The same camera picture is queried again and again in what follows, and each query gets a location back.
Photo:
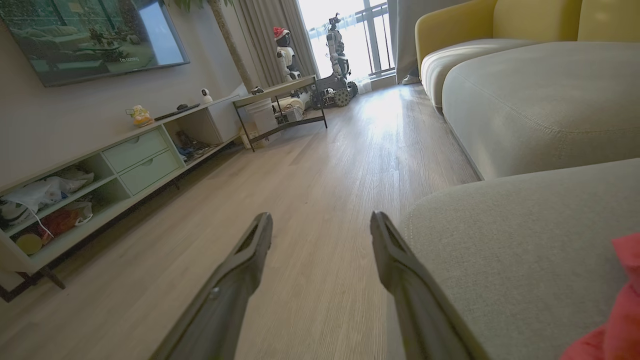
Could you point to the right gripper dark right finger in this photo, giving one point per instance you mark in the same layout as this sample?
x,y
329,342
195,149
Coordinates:
x,y
415,310

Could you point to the black remote control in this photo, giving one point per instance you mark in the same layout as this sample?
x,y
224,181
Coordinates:
x,y
175,112

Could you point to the red plastic bag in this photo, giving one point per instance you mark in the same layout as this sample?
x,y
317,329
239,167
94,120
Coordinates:
x,y
62,220

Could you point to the white shoe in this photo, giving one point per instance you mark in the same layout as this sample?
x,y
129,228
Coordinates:
x,y
411,80

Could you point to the metal-frame side table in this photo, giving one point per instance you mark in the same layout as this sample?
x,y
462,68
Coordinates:
x,y
280,89

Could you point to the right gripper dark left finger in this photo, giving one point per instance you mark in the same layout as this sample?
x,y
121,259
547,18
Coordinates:
x,y
235,300

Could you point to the grey curtain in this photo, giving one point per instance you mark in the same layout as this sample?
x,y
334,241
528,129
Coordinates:
x,y
400,40

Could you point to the yellow-backed sofa section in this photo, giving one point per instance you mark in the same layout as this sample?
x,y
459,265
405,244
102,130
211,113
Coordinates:
x,y
525,20

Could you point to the pale green TV cabinet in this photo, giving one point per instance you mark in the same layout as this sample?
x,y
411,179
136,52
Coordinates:
x,y
225,120

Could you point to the small yellow toy figure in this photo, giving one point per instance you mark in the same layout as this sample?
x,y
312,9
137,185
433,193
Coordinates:
x,y
141,117

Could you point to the dark window railing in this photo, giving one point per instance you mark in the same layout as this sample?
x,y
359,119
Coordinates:
x,y
375,40

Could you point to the red garment with white stripes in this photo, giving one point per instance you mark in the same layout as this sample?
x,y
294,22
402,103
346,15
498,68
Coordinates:
x,y
625,310

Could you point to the yellow ball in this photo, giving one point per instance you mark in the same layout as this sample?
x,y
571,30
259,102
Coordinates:
x,y
29,244

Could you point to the white security camera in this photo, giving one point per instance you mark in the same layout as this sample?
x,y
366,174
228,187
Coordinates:
x,y
206,96

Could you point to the robot with santa hat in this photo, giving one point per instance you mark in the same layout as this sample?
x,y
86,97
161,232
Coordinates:
x,y
287,57

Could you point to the plant trunk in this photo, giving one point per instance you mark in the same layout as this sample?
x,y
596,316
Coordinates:
x,y
230,45

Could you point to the grey sofa seat section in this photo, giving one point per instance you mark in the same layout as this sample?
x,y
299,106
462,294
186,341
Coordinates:
x,y
500,250
540,100

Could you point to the white plastic bag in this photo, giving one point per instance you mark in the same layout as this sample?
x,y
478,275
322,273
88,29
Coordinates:
x,y
35,192

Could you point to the wall-mounted flat television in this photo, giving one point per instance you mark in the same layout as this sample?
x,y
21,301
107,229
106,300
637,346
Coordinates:
x,y
90,35

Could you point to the pale green cabinet drawer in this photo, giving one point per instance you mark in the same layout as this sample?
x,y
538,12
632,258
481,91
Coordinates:
x,y
135,150
150,172

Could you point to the white bucket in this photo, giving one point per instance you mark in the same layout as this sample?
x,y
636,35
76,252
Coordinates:
x,y
262,117

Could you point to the beige curtain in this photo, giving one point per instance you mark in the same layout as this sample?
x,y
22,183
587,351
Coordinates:
x,y
260,35

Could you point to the grey wheeled robot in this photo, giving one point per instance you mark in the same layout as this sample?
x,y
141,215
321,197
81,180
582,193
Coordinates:
x,y
340,65

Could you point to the clutter in cabinet shelf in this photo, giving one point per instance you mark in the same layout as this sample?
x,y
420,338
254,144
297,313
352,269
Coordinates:
x,y
192,147

